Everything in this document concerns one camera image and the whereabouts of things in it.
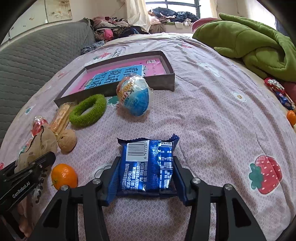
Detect dark shallow box pink inside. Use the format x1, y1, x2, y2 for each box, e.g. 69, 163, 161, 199
54, 51, 175, 107

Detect blue surprise egg toy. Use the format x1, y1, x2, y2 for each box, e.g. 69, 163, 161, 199
116, 74, 153, 116

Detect small orange mandarin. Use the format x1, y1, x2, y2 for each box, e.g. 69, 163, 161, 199
51, 164, 78, 190

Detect wrapped biscuit pack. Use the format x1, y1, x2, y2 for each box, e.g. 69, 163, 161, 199
50, 102, 76, 138

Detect pile of clothes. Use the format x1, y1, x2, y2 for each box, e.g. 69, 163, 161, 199
89, 16, 149, 43

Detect person's left hand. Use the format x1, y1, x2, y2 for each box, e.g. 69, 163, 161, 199
16, 200, 32, 238

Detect grey quilted headboard cover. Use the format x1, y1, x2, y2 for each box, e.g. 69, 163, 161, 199
1, 19, 95, 139

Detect pink pillow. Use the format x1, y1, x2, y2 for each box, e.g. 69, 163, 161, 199
192, 18, 219, 33

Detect beige sheer scrunchie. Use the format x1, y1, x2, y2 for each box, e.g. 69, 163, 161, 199
14, 126, 57, 173

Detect clothes on window sill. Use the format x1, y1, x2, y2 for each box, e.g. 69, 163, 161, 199
147, 7, 200, 28

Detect cream curtain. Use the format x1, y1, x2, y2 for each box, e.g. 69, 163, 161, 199
125, 0, 151, 32

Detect floral wall picture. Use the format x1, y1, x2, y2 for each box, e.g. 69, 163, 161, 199
45, 0, 73, 23

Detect red surprise egg toy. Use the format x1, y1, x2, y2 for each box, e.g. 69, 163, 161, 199
31, 116, 49, 137

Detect green fleece blanket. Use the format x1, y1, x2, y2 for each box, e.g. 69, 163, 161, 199
193, 13, 295, 82

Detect brown walnut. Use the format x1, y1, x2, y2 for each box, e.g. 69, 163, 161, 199
58, 129, 77, 154

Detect green fuzzy hair tie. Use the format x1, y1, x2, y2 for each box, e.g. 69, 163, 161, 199
69, 93, 107, 128

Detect blue snack packet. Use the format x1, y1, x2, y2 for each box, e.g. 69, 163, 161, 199
117, 134, 180, 198

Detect pink strawberry bed sheet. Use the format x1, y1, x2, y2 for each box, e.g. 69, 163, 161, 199
1, 34, 295, 240

